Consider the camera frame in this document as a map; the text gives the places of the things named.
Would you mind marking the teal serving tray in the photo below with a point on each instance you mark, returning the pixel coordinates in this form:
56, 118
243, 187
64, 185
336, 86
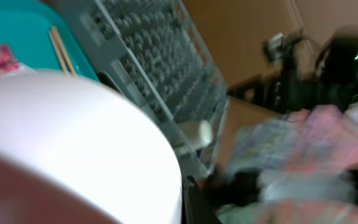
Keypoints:
24, 27

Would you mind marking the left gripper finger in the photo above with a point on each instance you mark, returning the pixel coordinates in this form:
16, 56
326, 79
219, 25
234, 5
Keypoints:
195, 209

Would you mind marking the grey dishwasher rack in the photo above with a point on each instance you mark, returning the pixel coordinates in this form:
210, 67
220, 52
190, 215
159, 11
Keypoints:
152, 53

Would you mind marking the white paper cup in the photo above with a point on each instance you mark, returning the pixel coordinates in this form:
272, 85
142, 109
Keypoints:
198, 133

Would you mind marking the wooden chopstick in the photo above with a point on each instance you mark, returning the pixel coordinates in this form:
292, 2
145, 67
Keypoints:
63, 51
58, 54

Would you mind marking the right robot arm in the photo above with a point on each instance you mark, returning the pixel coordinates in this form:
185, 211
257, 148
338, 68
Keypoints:
335, 74

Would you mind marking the left wooden chopstick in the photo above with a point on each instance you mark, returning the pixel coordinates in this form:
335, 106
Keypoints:
58, 54

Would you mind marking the pink bowl with rice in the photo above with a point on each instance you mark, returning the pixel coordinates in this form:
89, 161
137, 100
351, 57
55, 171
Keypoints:
75, 151

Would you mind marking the person in patterned clothing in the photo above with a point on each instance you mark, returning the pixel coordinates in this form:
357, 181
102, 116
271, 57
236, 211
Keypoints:
302, 168

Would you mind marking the right wooden chopstick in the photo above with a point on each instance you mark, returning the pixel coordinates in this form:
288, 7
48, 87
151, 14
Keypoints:
63, 51

